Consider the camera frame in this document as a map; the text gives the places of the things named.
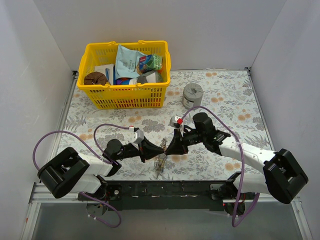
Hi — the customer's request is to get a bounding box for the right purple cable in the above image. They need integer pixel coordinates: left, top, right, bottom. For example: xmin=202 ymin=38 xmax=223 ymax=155
xmin=179 ymin=106 xmax=261 ymax=228

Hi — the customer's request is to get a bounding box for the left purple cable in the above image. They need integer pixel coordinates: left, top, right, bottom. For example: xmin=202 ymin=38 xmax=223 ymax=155
xmin=32 ymin=123 xmax=133 ymax=228

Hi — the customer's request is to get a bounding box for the brown round pouch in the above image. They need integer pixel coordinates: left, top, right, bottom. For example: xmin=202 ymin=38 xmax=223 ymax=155
xmin=83 ymin=71 xmax=109 ymax=86

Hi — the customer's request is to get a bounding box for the purple cable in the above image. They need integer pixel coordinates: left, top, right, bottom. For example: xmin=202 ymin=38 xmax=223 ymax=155
xmin=179 ymin=106 xmax=261 ymax=228
xmin=32 ymin=123 xmax=133 ymax=228

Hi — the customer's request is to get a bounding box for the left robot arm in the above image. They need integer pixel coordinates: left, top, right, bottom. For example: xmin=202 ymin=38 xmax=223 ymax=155
xmin=37 ymin=138 xmax=165 ymax=200

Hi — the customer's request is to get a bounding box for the white blue box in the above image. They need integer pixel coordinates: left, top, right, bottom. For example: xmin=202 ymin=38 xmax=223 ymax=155
xmin=94 ymin=64 xmax=115 ymax=85

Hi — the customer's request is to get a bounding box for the yellow plastic shopping basket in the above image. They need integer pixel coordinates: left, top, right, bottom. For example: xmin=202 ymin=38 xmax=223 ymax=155
xmin=77 ymin=40 xmax=171 ymax=110

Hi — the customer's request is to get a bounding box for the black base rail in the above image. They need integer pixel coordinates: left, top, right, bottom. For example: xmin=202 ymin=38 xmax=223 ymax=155
xmin=77 ymin=178 xmax=256 ymax=212

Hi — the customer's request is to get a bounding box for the metal key organiser ring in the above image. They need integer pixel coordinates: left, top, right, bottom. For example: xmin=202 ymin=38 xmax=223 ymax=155
xmin=153 ymin=137 xmax=169 ymax=176

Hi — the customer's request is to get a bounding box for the light blue chips bag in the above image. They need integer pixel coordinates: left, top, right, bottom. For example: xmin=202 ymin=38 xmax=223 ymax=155
xmin=115 ymin=44 xmax=146 ymax=80

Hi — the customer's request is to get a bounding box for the blue green sponge pack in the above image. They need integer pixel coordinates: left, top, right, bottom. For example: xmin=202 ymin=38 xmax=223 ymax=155
xmin=139 ymin=54 xmax=163 ymax=74

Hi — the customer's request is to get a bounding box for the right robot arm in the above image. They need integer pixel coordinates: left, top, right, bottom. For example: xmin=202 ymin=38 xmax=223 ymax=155
xmin=165 ymin=112 xmax=309 ymax=204

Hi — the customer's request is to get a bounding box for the floral table mat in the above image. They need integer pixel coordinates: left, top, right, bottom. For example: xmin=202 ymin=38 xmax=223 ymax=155
xmin=58 ymin=70 xmax=273 ymax=181

